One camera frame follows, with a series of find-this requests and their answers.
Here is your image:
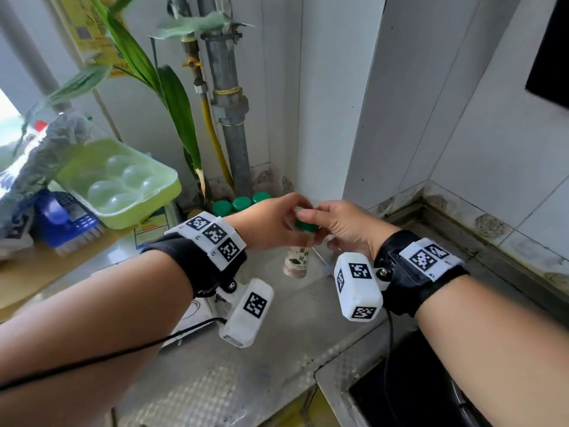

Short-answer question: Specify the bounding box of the person's left hand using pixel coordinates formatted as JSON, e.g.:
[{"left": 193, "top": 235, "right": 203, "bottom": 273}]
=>
[{"left": 226, "top": 193, "right": 314, "bottom": 252}]

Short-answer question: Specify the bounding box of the black left wrist strap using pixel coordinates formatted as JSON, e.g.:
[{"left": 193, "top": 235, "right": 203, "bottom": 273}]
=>
[{"left": 141, "top": 211, "right": 248, "bottom": 298}]

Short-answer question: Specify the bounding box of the white kitchen scale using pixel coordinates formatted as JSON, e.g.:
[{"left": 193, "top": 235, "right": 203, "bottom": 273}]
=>
[{"left": 161, "top": 292, "right": 228, "bottom": 348}]

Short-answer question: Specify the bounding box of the person's right hand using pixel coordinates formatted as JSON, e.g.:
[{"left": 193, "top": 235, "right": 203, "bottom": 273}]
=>
[{"left": 295, "top": 200, "right": 402, "bottom": 261}]

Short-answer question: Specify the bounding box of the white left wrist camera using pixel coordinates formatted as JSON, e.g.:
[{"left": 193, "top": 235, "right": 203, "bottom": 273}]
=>
[{"left": 216, "top": 278, "right": 275, "bottom": 349}]

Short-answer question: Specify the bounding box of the person's right forearm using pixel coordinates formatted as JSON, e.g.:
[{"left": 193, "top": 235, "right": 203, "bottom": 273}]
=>
[{"left": 415, "top": 275, "right": 569, "bottom": 427}]

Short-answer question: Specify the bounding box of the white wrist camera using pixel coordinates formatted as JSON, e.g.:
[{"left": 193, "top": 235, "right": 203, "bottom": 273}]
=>
[
  {"left": 216, "top": 278, "right": 275, "bottom": 349},
  {"left": 333, "top": 252, "right": 384, "bottom": 323}
]

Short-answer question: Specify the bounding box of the green egg tray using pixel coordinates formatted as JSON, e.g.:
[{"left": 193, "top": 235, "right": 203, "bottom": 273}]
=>
[{"left": 55, "top": 138, "right": 183, "bottom": 230}]

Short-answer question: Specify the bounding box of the yellow paper notice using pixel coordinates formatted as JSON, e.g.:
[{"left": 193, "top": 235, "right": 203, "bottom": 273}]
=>
[{"left": 53, "top": 0, "right": 134, "bottom": 78}]

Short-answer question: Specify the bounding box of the clear plastic bag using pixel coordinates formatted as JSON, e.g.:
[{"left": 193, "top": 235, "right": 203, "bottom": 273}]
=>
[{"left": 0, "top": 112, "right": 96, "bottom": 258}]

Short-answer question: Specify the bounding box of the grey metal drain pipe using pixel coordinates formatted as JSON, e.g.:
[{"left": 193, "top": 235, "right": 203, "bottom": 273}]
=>
[{"left": 168, "top": 0, "right": 255, "bottom": 200}]

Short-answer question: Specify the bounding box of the wooden board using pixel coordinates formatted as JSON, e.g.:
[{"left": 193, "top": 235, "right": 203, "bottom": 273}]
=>
[{"left": 0, "top": 224, "right": 134, "bottom": 324}]

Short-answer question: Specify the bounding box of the black right wrist strap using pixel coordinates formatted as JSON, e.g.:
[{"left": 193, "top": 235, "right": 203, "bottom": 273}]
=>
[{"left": 373, "top": 230, "right": 470, "bottom": 317}]

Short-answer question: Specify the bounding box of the printed cardboard box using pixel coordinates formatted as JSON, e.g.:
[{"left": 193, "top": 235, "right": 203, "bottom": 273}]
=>
[{"left": 132, "top": 202, "right": 182, "bottom": 251}]

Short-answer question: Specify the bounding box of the black cable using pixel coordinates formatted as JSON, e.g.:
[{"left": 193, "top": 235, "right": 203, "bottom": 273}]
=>
[{"left": 0, "top": 317, "right": 228, "bottom": 392}]

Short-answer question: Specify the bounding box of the person's left forearm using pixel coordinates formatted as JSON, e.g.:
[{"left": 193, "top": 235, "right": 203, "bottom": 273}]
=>
[{"left": 0, "top": 250, "right": 196, "bottom": 427}]

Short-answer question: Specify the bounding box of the green leafy plant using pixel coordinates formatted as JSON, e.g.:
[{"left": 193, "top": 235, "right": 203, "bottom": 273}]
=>
[{"left": 13, "top": 0, "right": 254, "bottom": 201}]

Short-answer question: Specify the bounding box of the blue scrubbing brush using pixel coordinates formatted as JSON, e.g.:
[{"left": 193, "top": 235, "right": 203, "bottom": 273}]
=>
[{"left": 33, "top": 189, "right": 105, "bottom": 256}]

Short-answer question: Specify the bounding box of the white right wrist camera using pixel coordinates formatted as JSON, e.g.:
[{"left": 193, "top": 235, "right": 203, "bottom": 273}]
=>
[{"left": 333, "top": 252, "right": 384, "bottom": 323}]

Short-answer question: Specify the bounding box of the black wall panel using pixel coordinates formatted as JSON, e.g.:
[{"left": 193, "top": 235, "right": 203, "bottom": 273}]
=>
[{"left": 525, "top": 0, "right": 569, "bottom": 110}]

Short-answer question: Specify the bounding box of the yellow gas pipe with valve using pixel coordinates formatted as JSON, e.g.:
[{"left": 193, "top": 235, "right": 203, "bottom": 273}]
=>
[{"left": 180, "top": 35, "right": 235, "bottom": 192}]

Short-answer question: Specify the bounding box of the black wrist strap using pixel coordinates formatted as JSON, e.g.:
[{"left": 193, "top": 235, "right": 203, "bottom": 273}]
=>
[
  {"left": 373, "top": 230, "right": 470, "bottom": 317},
  {"left": 141, "top": 211, "right": 248, "bottom": 298}
]

